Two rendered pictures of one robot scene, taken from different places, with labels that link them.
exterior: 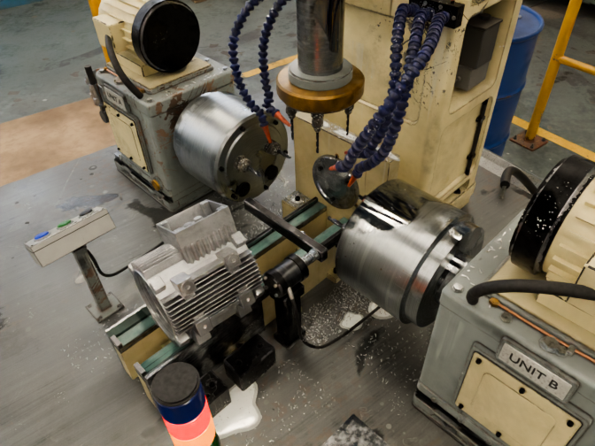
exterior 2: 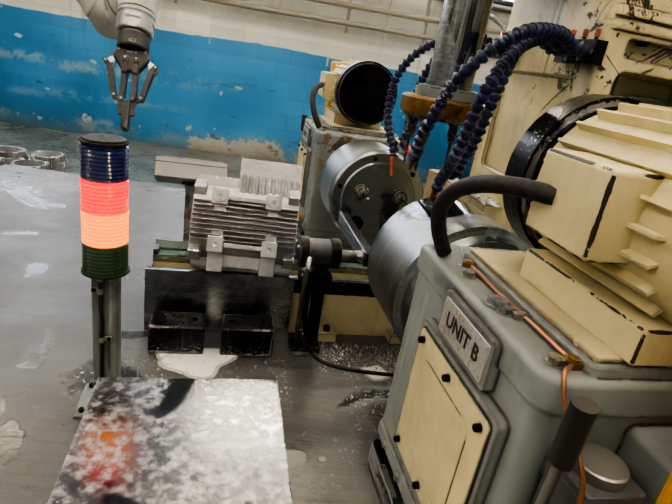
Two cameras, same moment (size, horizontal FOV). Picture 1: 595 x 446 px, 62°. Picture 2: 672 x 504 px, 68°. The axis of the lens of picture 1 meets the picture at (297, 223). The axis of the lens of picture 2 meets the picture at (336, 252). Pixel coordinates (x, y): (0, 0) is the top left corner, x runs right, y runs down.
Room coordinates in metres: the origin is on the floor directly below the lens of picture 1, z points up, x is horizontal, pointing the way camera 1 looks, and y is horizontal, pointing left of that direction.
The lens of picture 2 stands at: (-0.07, -0.43, 1.36)
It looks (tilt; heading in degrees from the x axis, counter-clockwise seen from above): 21 degrees down; 29
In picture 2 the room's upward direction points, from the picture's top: 10 degrees clockwise
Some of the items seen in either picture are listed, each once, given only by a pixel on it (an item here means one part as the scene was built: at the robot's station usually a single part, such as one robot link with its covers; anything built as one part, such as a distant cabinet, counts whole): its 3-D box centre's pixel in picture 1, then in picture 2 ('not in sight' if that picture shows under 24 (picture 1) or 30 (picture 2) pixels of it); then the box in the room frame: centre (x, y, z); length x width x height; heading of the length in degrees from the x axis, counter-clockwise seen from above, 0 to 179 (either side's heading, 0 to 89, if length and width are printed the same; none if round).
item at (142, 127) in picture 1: (170, 122); (343, 180); (1.35, 0.38, 0.99); 0.35 x 0.31 x 0.37; 43
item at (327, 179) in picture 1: (334, 182); not in sight; (0.98, -0.09, 1.02); 0.15 x 0.02 x 0.15; 43
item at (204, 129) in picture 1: (220, 139); (364, 185); (1.16, 0.20, 1.04); 0.37 x 0.25 x 0.25; 43
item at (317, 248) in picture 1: (282, 227); (353, 236); (0.82, 0.03, 1.02); 0.26 x 0.04 x 0.03; 43
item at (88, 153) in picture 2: (180, 394); (104, 160); (0.33, 0.16, 1.19); 0.06 x 0.06 x 0.04
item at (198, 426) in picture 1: (186, 411); (104, 194); (0.33, 0.16, 1.14); 0.06 x 0.06 x 0.04
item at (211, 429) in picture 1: (191, 426); (105, 225); (0.33, 0.16, 1.10); 0.06 x 0.06 x 0.04
